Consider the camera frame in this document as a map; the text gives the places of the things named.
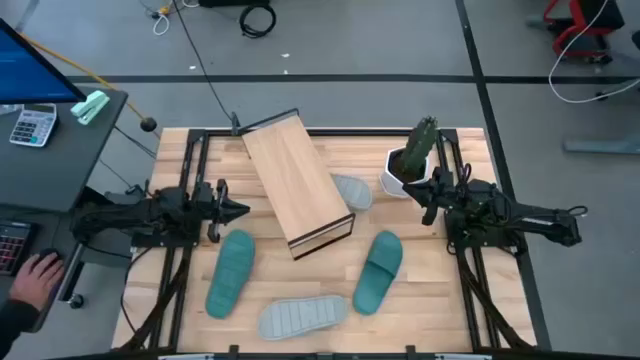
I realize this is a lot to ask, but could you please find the short white cable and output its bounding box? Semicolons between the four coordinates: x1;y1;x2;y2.
152;12;171;37

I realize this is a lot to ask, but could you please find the green rubber slide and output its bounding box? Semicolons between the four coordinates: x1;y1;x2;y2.
204;228;257;320
351;229;404;317

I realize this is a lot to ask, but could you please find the black aluminium rig frame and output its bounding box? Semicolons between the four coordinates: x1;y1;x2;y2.
119;127;537;352

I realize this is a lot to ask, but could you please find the grey rubber slide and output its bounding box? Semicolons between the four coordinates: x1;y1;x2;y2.
330;173;374;212
256;294;350;342

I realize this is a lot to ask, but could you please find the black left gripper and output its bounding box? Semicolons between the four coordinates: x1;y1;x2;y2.
194;178;250;244

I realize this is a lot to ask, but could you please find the white faceted plant pot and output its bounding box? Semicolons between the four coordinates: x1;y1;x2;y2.
378;145;431;199

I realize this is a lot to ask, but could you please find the wooden shelf black metal frame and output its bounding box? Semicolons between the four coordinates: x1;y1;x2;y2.
241;108;357;262

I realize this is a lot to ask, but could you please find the red and black cart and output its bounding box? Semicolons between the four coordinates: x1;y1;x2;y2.
542;0;626;65

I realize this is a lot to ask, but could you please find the person's hand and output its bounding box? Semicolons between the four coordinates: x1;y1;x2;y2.
8;252;65;312

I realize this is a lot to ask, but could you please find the coiled black cable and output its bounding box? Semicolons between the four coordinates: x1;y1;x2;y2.
238;3;277;40

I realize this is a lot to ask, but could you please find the black floor cable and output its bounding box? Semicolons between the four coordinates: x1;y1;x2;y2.
172;0;236;124

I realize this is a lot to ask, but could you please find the person's forearm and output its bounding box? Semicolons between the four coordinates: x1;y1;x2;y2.
0;298;41;347

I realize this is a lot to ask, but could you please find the grey metal furniture foot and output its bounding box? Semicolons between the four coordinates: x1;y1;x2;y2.
563;138;640;155

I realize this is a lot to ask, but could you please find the green cactus plant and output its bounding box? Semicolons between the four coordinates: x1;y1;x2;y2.
399;116;440;176

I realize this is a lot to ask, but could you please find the black office desk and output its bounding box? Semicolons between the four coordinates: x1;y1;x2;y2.
0;88;129;334

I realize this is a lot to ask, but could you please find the white desk calculator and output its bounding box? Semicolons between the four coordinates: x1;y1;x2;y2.
8;102;59;148

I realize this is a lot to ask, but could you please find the computer monitor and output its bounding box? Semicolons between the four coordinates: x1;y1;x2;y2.
0;17;87;105

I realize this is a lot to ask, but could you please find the yellow pole with black knob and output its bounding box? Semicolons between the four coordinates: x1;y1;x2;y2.
19;32;159;134

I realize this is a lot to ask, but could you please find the mint green stapler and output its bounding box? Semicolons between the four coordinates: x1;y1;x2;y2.
69;89;111;126

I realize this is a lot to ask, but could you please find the backlit black keyboard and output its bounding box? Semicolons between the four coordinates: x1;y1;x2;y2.
0;219;37;277

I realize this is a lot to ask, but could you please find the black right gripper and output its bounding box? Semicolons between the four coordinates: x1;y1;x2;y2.
402;167;469;226

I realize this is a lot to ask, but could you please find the long white floor cable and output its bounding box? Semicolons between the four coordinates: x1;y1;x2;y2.
548;0;640;105

